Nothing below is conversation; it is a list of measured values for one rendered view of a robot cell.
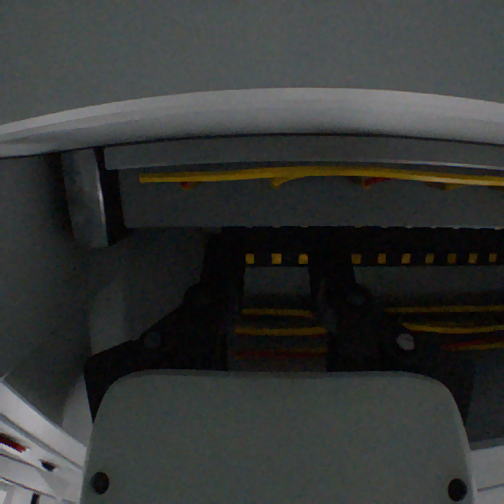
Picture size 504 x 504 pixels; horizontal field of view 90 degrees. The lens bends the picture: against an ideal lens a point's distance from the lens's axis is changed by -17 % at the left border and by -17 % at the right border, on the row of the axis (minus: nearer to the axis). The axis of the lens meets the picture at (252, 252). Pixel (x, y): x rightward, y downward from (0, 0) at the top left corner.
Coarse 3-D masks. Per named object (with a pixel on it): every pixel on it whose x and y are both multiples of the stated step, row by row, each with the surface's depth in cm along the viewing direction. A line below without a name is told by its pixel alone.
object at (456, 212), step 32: (128, 192) 8; (160, 192) 8; (192, 192) 8; (224, 192) 8; (256, 192) 8; (288, 192) 8; (320, 192) 8; (352, 192) 8; (384, 192) 8; (416, 192) 7; (448, 192) 7; (480, 192) 7; (128, 224) 8; (160, 224) 8; (192, 224) 8; (224, 224) 8; (256, 224) 8; (288, 224) 8; (320, 224) 8; (352, 224) 8; (384, 224) 8; (416, 224) 8; (448, 224) 8; (480, 224) 8
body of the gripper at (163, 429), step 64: (128, 384) 7; (192, 384) 7; (256, 384) 7; (320, 384) 7; (384, 384) 7; (128, 448) 6; (192, 448) 6; (256, 448) 6; (320, 448) 6; (384, 448) 6; (448, 448) 6
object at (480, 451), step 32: (256, 320) 32; (288, 320) 31; (416, 320) 27; (448, 320) 29; (480, 320) 29; (256, 352) 23; (288, 352) 23; (320, 352) 23; (480, 352) 24; (480, 384) 20; (480, 416) 17; (480, 448) 12; (480, 480) 13
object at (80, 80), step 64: (0, 0) 2; (64, 0) 2; (128, 0) 2; (192, 0) 2; (256, 0) 2; (320, 0) 2; (384, 0) 2; (448, 0) 2; (0, 64) 2; (64, 64) 2; (128, 64) 2; (192, 64) 2; (256, 64) 2; (320, 64) 2; (384, 64) 2; (448, 64) 2; (0, 128) 2; (64, 128) 3; (128, 128) 4; (192, 128) 4; (256, 128) 5; (320, 128) 5; (384, 128) 5; (448, 128) 4; (0, 192) 6; (64, 192) 8; (0, 256) 6; (64, 256) 8; (128, 256) 13; (0, 320) 6; (64, 320) 8
